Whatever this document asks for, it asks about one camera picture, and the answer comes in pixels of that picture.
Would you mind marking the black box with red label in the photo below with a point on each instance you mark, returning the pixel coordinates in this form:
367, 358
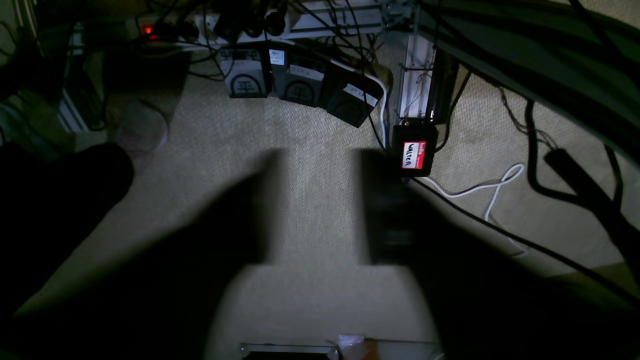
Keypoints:
413, 149

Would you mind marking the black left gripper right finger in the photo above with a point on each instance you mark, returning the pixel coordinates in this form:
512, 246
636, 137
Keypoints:
484, 305

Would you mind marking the middle black foot pedal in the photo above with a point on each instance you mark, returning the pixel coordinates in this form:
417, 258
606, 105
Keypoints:
297, 75

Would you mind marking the aluminium frame leg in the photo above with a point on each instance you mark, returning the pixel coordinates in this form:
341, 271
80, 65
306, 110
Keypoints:
427, 84

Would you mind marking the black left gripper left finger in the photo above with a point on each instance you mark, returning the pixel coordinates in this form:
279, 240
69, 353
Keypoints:
159, 305

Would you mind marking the white power strip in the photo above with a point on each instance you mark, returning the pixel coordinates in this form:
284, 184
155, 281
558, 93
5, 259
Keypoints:
269, 21

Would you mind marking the right black foot pedal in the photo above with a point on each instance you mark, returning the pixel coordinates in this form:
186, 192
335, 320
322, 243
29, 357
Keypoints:
350, 94

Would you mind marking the black foot pedal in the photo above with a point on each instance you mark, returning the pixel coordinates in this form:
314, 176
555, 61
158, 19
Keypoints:
243, 69
297, 75
350, 94

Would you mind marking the left black foot pedal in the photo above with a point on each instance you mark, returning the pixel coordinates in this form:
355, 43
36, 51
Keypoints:
243, 69

